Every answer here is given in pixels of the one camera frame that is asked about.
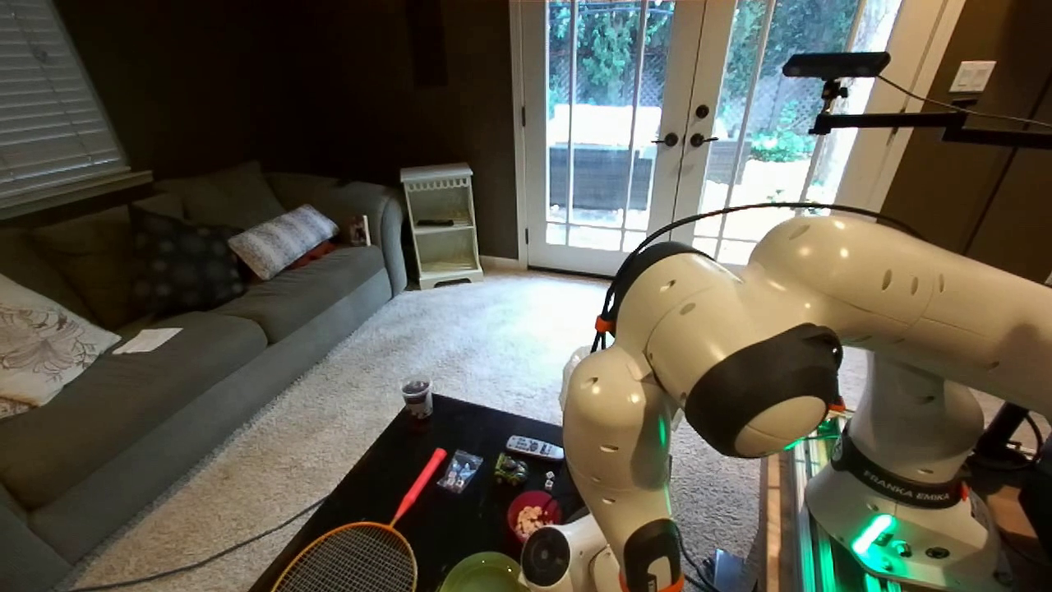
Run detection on small dark green object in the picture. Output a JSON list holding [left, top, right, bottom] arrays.
[[492, 451, 533, 489]]

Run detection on white shelf cabinet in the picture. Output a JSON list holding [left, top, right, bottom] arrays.
[[398, 161, 487, 288]]

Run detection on small clear plastic packet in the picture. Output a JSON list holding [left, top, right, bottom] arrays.
[[432, 447, 487, 497]]

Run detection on red bowl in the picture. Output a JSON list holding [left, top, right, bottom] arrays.
[[503, 487, 564, 543]]

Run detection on white glass french doors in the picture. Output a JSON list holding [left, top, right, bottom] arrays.
[[507, 0, 912, 277]]

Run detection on large white striped pillow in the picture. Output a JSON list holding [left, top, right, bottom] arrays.
[[226, 203, 343, 283]]

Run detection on green bowl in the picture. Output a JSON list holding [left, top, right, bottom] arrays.
[[437, 548, 533, 592]]

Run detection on dark dotted pillow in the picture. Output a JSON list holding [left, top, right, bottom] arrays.
[[127, 208, 251, 315]]

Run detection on grey fabric sofa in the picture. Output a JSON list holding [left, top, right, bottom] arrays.
[[0, 161, 410, 592]]

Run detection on white paper sheet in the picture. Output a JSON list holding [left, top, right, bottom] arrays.
[[109, 325, 184, 359]]

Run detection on white pillow with print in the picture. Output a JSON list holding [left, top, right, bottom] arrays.
[[0, 272, 126, 422]]

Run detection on white window blinds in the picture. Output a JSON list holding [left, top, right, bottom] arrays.
[[0, 0, 154, 218]]

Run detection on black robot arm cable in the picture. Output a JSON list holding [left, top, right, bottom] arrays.
[[591, 200, 883, 355]]

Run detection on badminton racket with red handle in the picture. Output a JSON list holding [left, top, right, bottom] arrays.
[[269, 445, 452, 592]]

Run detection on black camera on mount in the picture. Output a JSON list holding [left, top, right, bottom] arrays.
[[781, 49, 894, 81]]

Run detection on black floor cable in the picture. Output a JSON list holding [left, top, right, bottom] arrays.
[[74, 497, 331, 592]]

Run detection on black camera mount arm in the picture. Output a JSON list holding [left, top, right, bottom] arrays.
[[808, 77, 1052, 150]]

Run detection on white light switch plate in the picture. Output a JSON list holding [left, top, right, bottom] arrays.
[[945, 57, 1000, 97]]

